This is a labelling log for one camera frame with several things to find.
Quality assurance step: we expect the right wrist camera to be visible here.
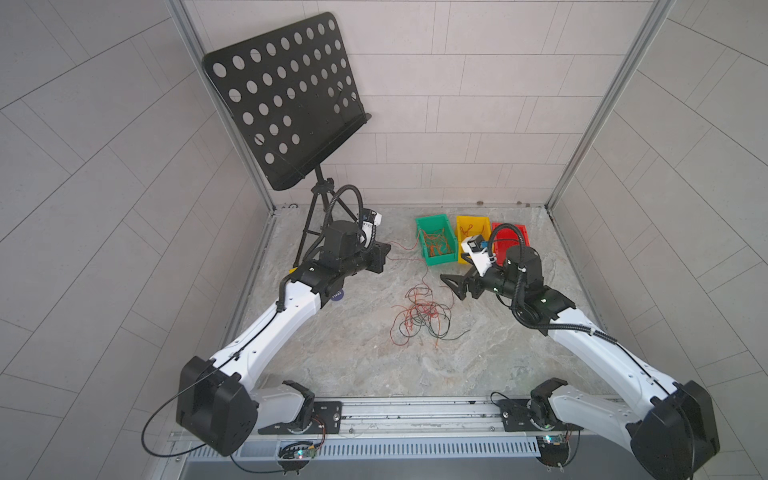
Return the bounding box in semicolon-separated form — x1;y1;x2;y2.
461;235;495;277

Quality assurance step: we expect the red plastic bin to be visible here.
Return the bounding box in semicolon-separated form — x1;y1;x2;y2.
492;224;530;266

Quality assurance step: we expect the green plastic bin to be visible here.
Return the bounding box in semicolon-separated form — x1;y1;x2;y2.
416;214;458;266

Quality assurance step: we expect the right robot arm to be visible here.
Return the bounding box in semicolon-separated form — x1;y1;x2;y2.
441;223;721;479

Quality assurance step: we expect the dark green cable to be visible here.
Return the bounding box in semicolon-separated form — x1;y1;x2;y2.
407;299;472;343

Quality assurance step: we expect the black perforated music stand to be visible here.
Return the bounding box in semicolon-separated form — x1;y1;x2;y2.
202;11;384;268

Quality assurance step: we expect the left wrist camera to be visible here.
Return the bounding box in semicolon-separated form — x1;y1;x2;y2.
362;208;382;245

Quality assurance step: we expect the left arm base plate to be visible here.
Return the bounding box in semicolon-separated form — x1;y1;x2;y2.
258;401;343;435

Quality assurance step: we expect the yellow plastic bin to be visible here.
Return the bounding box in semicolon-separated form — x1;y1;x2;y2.
456;215;492;254

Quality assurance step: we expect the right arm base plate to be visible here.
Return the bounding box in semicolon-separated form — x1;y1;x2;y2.
493;398;582;435

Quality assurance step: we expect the orange cable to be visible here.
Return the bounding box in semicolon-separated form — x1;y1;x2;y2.
424;230;455;256

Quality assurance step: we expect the green circuit board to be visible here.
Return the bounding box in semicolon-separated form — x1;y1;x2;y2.
536;435;570;469
277;441;322;461

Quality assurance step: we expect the right green circuit board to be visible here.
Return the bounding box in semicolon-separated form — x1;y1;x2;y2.
536;435;570;469

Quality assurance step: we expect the aluminium mounting rail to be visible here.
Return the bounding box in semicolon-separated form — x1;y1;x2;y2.
173;392;670;445

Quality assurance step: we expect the left green circuit board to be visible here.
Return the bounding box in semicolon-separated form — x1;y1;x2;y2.
277;441;322;461

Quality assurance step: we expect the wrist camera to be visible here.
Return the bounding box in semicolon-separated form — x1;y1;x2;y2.
362;208;382;245
461;235;495;277

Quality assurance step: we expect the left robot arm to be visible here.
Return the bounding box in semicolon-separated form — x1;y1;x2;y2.
176;185;391;456

